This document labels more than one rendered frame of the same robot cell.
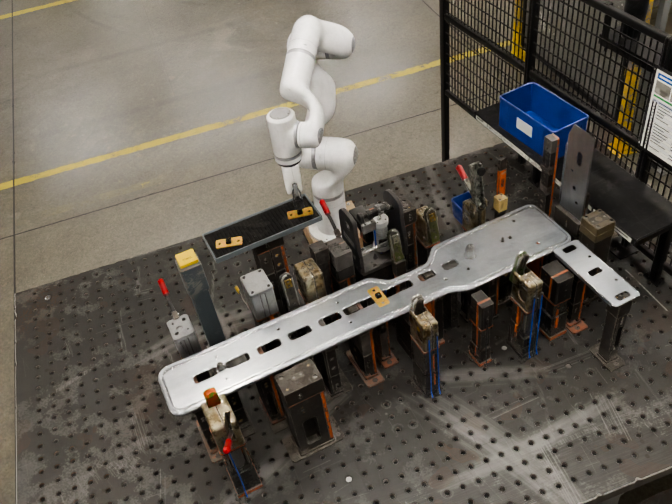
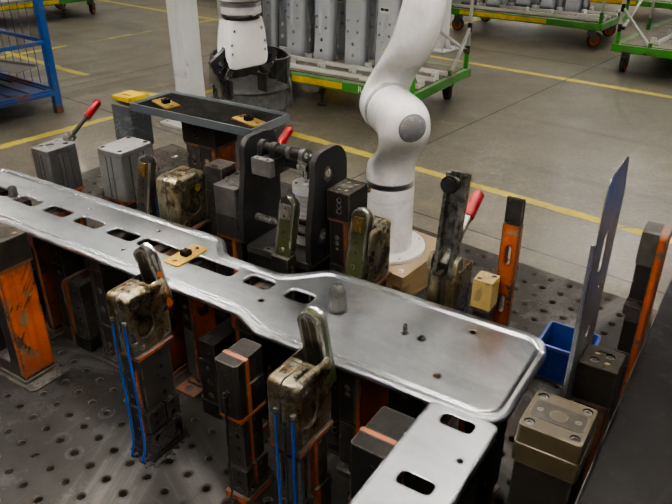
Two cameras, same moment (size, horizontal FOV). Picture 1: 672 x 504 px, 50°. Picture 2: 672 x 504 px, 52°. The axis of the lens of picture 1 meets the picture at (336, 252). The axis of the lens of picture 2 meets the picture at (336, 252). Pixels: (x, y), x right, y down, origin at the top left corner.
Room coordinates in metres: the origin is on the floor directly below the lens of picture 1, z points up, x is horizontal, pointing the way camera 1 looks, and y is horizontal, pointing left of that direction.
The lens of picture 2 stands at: (1.05, -1.19, 1.62)
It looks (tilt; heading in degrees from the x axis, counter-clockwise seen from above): 28 degrees down; 53
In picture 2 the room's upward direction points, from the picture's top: straight up
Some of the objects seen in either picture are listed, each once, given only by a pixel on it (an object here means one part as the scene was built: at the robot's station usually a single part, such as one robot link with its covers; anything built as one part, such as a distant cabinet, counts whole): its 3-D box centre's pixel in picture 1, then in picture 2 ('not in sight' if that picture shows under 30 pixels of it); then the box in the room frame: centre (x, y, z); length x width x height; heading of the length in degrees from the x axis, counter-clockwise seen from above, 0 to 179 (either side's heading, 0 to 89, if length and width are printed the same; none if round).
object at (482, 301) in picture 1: (481, 329); (245, 425); (1.45, -0.42, 0.84); 0.11 x 0.08 x 0.29; 20
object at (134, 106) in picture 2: (262, 227); (207, 111); (1.76, 0.22, 1.16); 0.37 x 0.14 x 0.02; 110
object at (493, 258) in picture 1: (374, 301); (175, 256); (1.51, -0.09, 1.00); 1.38 x 0.22 x 0.02; 110
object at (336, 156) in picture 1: (333, 166); (396, 140); (2.11, -0.04, 1.09); 0.19 x 0.12 x 0.24; 70
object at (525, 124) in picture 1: (541, 120); not in sight; (2.18, -0.83, 1.10); 0.30 x 0.17 x 0.13; 23
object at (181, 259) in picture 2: (378, 295); (185, 253); (1.52, -0.11, 1.01); 0.08 x 0.04 x 0.01; 20
